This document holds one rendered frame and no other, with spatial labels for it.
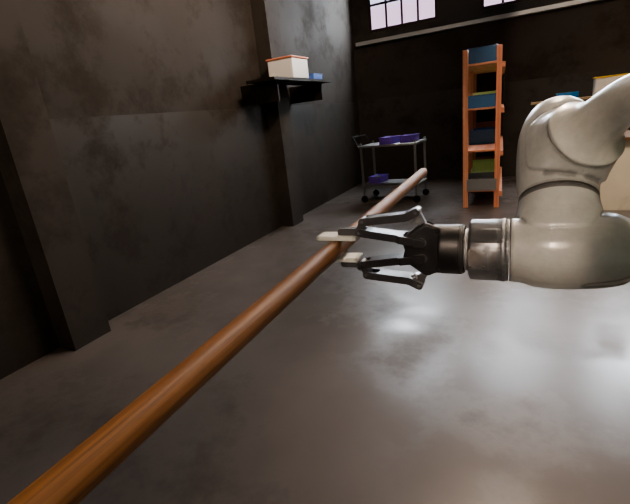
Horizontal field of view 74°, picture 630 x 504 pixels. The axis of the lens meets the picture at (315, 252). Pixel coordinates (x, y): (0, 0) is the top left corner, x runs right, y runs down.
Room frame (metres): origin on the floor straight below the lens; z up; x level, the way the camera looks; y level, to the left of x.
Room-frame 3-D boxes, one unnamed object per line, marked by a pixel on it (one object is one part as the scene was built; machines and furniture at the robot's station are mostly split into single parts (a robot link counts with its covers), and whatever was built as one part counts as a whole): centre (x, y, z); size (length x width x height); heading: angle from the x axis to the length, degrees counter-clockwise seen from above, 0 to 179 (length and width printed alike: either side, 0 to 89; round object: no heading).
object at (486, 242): (0.57, -0.25, 1.19); 0.09 x 0.06 x 0.09; 154
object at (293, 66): (5.59, 0.06, 2.00); 0.44 x 0.36 x 0.25; 152
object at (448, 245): (0.60, -0.18, 1.19); 0.09 x 0.07 x 0.08; 64
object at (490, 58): (6.44, -2.76, 1.02); 2.24 x 0.60 x 2.05; 152
